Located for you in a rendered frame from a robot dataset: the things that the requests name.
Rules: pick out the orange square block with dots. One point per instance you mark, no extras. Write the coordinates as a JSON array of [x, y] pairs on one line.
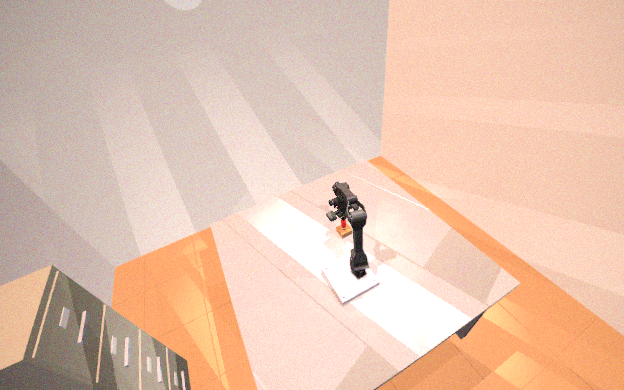
[[344, 233]]

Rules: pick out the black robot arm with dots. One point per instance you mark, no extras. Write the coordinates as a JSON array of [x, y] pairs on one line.
[[358, 261]]

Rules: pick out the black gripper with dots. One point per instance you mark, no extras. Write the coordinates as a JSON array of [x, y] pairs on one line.
[[341, 212]]

